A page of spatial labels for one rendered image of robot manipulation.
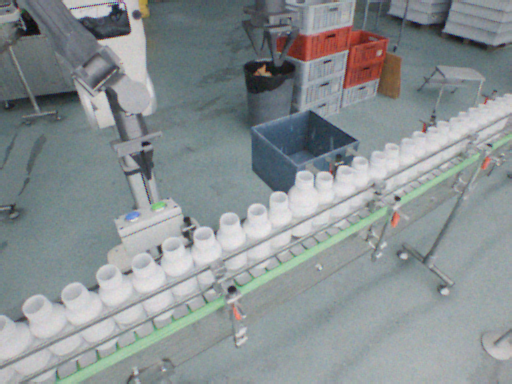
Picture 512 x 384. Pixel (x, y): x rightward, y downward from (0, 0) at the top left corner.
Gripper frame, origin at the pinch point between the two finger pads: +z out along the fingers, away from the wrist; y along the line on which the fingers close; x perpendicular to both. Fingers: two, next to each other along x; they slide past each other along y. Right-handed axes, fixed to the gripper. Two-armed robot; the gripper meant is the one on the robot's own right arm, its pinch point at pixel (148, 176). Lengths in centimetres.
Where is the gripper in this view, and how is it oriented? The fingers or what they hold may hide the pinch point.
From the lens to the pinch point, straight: 73.8
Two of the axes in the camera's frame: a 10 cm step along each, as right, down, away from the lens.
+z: 1.8, 9.0, 4.1
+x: -5.1, -2.7, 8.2
